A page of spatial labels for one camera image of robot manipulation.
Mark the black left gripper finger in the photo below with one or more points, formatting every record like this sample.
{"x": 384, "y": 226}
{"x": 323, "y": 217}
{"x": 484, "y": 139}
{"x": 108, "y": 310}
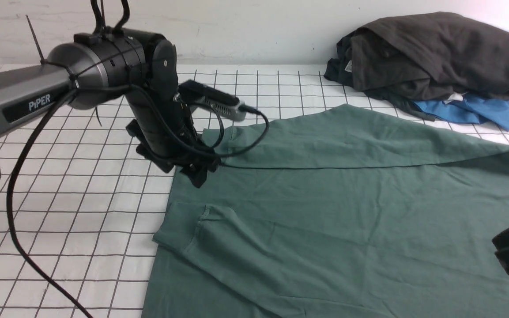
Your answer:
{"x": 196, "y": 172}
{"x": 211, "y": 161}

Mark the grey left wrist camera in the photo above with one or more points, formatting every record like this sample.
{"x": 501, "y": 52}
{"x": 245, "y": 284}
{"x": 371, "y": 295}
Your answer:
{"x": 224, "y": 104}

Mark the blue garment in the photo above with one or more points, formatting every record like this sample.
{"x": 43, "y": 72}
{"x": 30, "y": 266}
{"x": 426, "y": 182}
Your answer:
{"x": 471, "y": 109}

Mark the white grid tablecloth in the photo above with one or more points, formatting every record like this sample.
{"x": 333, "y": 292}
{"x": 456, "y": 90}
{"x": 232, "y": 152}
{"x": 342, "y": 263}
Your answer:
{"x": 86, "y": 206}

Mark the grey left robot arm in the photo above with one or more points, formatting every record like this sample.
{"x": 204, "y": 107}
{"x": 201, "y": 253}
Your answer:
{"x": 105, "y": 65}

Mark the dark green garment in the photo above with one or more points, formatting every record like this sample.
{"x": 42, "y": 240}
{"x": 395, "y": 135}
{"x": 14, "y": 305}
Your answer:
{"x": 339, "y": 70}

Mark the dark brown garment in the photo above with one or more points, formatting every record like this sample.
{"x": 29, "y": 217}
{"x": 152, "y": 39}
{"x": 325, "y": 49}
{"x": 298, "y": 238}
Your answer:
{"x": 431, "y": 56}

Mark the green long-sleeved shirt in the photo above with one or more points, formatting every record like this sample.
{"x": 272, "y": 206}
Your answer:
{"x": 347, "y": 213}

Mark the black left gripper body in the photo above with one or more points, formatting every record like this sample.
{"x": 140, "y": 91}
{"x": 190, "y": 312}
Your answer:
{"x": 163, "y": 128}

